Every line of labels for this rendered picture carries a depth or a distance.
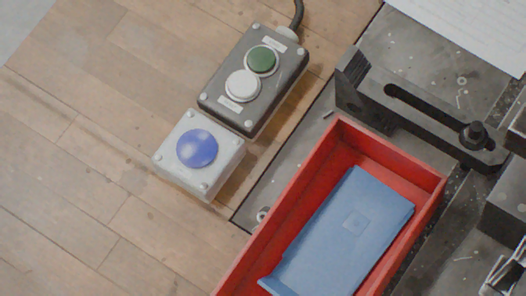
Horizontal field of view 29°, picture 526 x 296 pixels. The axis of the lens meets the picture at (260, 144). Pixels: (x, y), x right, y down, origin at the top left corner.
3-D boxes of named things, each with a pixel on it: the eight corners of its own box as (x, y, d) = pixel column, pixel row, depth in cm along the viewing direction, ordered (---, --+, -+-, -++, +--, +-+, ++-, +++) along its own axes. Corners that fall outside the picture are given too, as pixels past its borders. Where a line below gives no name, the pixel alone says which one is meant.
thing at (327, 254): (259, 290, 96) (256, 282, 93) (355, 165, 99) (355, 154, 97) (319, 334, 94) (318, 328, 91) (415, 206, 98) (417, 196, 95)
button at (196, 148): (170, 160, 100) (167, 152, 98) (194, 128, 101) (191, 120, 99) (203, 180, 99) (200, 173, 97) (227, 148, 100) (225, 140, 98)
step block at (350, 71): (335, 106, 102) (333, 66, 94) (351, 83, 103) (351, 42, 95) (390, 138, 101) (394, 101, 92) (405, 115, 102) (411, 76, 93)
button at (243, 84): (224, 95, 102) (221, 87, 100) (240, 73, 103) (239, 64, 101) (248, 110, 101) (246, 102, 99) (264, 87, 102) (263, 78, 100)
